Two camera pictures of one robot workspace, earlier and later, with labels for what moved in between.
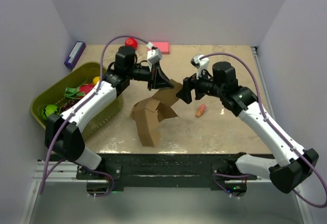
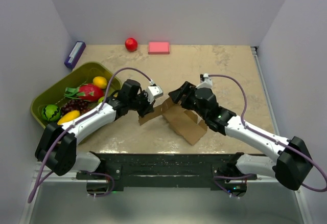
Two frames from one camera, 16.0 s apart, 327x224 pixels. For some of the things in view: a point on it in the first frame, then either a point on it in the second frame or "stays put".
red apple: [132, 42] stays put
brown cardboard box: [147, 112] -> [183, 123]
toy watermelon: [50, 109] stays put
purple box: [75, 54] stays put
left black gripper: [158, 79] -> [148, 108]
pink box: [163, 46] stays put
